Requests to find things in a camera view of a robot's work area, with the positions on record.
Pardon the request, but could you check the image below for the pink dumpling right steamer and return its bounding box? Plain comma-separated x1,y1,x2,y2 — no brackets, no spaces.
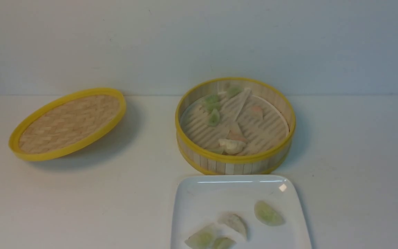
249,105,264,120

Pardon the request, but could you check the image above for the yellow woven steamer lid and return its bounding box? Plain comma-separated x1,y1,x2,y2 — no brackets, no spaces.
8,87,126,162

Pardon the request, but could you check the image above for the small green dumpling middle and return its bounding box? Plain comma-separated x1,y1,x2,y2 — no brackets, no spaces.
208,108,220,127

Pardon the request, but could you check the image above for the white square plate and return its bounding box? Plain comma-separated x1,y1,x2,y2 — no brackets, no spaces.
170,175,312,249

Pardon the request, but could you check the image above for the pink shrimp dumpling centre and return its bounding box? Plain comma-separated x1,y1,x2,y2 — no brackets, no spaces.
226,122,247,143

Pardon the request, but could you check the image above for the pale green dumpling plate bottom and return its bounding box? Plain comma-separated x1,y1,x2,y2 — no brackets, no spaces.
211,237,237,249

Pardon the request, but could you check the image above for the green dumpling back top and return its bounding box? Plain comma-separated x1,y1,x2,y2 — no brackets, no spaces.
226,85,244,98

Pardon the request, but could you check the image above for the yellow bamboo steamer basket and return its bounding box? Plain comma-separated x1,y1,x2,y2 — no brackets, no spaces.
175,77,296,175

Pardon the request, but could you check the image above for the white dumpling front steamer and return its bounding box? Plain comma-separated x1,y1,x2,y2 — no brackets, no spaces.
218,139,246,155

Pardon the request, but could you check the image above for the white dumpling on plate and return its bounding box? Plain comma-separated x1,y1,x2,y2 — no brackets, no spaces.
217,212,248,241

